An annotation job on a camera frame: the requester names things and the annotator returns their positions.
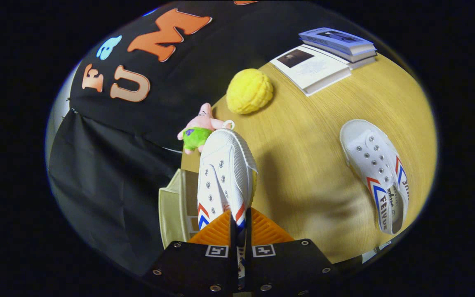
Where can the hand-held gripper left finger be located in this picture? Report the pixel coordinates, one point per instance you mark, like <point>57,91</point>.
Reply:
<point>204,268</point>

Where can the beige fabric storage box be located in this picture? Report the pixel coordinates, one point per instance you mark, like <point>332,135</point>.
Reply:
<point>175,206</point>

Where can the white canvas shoe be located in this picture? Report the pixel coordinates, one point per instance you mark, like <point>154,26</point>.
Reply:
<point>227,165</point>
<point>375,165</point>

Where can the white book with portrait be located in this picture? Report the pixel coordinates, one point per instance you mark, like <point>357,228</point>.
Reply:
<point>316,70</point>

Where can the yellow round plush toy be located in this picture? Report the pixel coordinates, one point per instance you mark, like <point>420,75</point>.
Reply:
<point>249,91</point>

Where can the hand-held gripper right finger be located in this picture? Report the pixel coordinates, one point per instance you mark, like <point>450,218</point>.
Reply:
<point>283,268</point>

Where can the thin white book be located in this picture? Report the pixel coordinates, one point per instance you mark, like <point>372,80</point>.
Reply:
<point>363,63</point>

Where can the blue book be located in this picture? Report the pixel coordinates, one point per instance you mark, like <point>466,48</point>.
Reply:
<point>336,41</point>

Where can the pink starfish plush toy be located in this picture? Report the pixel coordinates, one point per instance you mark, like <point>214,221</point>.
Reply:
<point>198,132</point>

